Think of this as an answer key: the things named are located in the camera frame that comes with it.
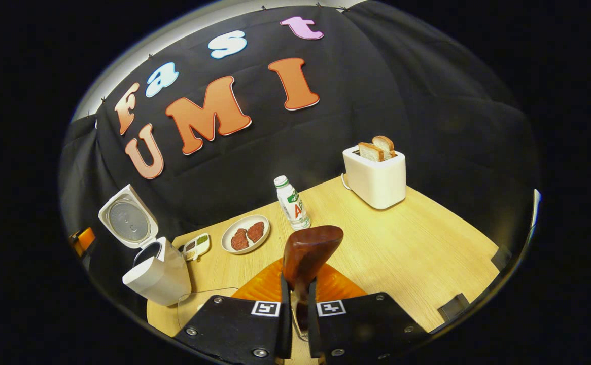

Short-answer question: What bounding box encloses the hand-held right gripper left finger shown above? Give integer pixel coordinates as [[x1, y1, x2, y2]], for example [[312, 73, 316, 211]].
[[172, 258, 293, 365]]

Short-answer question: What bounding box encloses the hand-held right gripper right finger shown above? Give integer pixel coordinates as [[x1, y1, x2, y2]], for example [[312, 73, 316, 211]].
[[306, 261, 430, 365]]

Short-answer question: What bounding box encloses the brown wooden spoon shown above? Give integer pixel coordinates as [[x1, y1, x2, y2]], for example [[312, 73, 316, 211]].
[[282, 225, 344, 333]]

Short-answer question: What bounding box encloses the white rice cooker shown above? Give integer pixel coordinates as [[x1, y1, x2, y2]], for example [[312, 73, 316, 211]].
[[98, 184, 192, 307]]

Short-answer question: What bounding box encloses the white round plate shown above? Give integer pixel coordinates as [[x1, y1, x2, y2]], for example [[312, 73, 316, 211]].
[[221, 214, 271, 254]]

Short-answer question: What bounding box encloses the white divided bean dish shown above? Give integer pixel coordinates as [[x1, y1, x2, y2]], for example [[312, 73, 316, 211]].
[[183, 233, 211, 262]]

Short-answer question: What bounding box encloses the white bottle green cap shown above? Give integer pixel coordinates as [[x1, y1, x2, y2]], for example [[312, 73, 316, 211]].
[[274, 175, 311, 231]]

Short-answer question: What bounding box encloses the black table clamp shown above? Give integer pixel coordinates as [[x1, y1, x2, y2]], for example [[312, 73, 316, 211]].
[[437, 293, 471, 322], [491, 246, 513, 272]]

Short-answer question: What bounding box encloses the white toaster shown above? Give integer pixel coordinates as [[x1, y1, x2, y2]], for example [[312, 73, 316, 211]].
[[342, 145, 407, 210]]

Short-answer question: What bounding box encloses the toast bread slice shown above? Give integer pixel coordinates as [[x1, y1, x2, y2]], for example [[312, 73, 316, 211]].
[[359, 142, 385, 163], [372, 135, 395, 159]]

